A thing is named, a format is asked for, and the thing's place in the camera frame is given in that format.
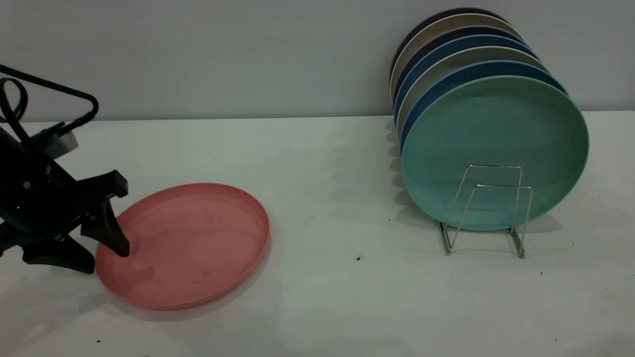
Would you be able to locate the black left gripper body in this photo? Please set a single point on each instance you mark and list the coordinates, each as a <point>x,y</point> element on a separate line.
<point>34,198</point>

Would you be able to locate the pink plate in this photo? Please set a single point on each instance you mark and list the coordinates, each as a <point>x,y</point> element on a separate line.
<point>188,243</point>

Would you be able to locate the beige plate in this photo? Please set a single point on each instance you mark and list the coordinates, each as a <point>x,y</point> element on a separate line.
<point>461,20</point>
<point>488,53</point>

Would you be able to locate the dark purple plate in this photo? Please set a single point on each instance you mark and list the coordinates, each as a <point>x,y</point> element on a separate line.
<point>461,31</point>
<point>446,13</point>

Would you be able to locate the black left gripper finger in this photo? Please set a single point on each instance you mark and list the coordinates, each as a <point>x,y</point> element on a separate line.
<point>111,230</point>
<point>64,255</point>

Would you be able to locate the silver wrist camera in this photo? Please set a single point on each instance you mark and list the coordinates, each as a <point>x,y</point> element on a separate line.
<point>62,141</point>

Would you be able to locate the green plate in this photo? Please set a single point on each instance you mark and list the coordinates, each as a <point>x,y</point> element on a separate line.
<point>496,129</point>

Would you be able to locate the blue plate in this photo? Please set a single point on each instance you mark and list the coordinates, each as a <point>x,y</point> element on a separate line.
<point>471,41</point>
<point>446,84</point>

